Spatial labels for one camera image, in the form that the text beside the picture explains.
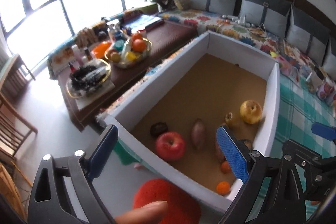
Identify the grey sofa cushion right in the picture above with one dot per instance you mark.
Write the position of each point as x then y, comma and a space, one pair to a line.
308, 35

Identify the yellow apple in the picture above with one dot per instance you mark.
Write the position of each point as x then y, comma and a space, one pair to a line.
251, 112

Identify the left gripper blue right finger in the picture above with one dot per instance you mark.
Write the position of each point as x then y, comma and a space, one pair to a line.
271, 191

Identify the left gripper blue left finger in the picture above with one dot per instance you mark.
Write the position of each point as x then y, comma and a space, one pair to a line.
49, 200

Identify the large brown sweet potato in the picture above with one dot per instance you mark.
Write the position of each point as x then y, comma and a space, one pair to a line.
220, 153

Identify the small orange tangerine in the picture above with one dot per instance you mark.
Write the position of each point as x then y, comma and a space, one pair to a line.
225, 167
223, 188

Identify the orange plastic bowl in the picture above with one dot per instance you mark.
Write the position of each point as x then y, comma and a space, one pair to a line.
100, 49

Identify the dark brown coffee table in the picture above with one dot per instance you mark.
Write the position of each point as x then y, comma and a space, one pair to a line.
165, 39

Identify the red apple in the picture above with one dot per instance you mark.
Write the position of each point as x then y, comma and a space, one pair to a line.
170, 146

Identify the gold tray with dark items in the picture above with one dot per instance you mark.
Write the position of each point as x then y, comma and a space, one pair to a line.
87, 78

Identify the white cardboard box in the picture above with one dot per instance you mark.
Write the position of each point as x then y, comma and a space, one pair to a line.
207, 79

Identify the red slipper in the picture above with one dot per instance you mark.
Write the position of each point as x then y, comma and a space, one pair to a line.
182, 208

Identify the wooden chair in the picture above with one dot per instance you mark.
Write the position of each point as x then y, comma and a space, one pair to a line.
15, 129

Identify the floral sofa cover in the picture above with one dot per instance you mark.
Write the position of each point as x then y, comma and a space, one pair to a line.
207, 21

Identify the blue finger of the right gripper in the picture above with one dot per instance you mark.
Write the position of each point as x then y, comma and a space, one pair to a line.
324, 131

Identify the teal plaid cloth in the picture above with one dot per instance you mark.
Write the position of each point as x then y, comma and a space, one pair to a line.
298, 110

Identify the grey sofa cushion middle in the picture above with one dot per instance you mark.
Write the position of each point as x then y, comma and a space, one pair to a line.
273, 14

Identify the small brown sweet potato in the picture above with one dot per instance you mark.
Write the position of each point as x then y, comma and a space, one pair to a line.
198, 134

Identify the gold fruit bowl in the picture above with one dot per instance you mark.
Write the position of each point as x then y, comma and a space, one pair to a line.
123, 54

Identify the bare finger tip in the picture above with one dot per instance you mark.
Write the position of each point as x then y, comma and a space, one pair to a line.
151, 213

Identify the dark mangosteen fruit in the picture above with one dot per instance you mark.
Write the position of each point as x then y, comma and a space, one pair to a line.
158, 129

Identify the red labelled tin can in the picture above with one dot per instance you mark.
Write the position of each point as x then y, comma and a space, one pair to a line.
325, 89

